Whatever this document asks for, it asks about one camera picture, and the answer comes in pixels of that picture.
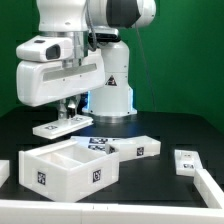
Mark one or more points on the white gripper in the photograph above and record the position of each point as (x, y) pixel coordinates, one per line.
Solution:
(42, 83)

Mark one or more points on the white cabinet door panel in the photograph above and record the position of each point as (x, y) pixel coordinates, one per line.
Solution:
(59, 128)

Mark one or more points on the white cabinet box body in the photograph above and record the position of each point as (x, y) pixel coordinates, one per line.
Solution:
(66, 171)

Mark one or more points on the small white cabinet door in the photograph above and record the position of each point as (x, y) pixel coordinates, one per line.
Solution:
(186, 162)

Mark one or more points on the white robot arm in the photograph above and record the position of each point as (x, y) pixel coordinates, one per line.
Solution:
(79, 50)

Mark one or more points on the white cabinet top block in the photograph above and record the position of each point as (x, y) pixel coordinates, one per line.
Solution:
(134, 148)

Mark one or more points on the white paper with markers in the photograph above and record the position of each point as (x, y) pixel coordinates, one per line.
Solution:
(94, 143)

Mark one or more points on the white left border rail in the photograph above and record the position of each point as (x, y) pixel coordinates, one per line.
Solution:
(4, 171)

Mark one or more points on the white border rail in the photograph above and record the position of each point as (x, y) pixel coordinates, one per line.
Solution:
(4, 171)
(209, 190)
(33, 212)

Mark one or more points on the white front border rail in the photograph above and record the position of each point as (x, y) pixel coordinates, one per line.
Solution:
(33, 212)

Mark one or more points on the white right border rail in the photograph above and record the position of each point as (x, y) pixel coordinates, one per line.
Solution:
(209, 190)

